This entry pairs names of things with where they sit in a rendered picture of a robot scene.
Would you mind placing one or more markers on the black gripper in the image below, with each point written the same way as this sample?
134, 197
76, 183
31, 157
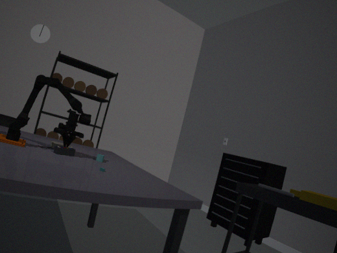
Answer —
67, 136

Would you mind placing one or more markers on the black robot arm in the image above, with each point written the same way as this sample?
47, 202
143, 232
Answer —
22, 118

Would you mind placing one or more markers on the teal cube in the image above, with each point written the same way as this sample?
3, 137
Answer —
100, 158

